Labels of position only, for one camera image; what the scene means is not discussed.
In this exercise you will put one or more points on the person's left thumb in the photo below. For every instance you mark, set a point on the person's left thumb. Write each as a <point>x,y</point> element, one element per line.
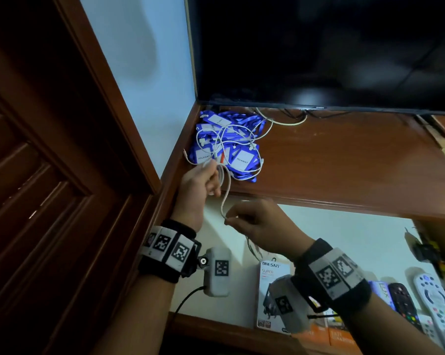
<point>215,186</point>

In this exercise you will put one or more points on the black television stand foot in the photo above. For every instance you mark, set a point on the black television stand foot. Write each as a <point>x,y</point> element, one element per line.
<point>431,125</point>

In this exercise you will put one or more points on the blue product box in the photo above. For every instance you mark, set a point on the blue product box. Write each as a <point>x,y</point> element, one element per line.
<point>380,292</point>

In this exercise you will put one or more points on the person's right hand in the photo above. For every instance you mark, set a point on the person's right hand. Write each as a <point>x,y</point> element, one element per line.
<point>270,229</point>

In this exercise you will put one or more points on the brown wooden door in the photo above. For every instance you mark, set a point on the brown wooden door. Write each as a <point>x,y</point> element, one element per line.
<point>41,162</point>

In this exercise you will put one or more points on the black flat television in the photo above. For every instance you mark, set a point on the black flat television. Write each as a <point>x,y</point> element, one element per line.
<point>318,51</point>

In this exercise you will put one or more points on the orange product box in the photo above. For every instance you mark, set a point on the orange product box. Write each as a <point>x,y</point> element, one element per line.
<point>313,333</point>
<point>342,334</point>

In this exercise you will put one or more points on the person's left forearm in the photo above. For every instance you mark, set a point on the person's left forearm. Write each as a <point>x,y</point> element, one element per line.
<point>133,317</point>

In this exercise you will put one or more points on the small white remote control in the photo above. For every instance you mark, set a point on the small white remote control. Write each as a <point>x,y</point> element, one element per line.
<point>428,329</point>

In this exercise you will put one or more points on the brown wooden shelf unit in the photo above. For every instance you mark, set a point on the brown wooden shelf unit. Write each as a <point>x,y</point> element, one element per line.
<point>348,166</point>

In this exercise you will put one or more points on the person's right forearm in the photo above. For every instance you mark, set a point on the person's right forearm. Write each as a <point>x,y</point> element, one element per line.
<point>385,332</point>

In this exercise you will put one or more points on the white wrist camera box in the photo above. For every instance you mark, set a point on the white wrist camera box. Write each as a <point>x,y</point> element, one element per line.
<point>287,305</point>
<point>218,271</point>

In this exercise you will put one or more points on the white charger box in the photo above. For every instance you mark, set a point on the white charger box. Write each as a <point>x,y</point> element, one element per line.
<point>268,280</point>

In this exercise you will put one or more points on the large white remote control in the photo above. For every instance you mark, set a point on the large white remote control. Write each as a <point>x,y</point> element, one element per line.
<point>438,306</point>

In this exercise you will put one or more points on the person's left hand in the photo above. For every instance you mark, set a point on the person's left hand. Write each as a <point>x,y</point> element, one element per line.
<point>192,195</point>

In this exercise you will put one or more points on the black remote control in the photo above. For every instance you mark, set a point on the black remote control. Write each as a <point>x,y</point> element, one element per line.
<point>403,303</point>

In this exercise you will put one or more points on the black wristband with marker tags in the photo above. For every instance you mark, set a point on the black wristband with marker tags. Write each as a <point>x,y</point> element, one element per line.
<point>333,277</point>
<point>168,251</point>

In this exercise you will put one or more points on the person's right thumb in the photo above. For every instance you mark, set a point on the person's right thumb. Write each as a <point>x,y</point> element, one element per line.
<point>234,221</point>

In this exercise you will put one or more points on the black and yellow hanging tool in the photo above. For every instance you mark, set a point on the black and yellow hanging tool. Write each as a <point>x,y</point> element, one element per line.
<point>427,251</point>

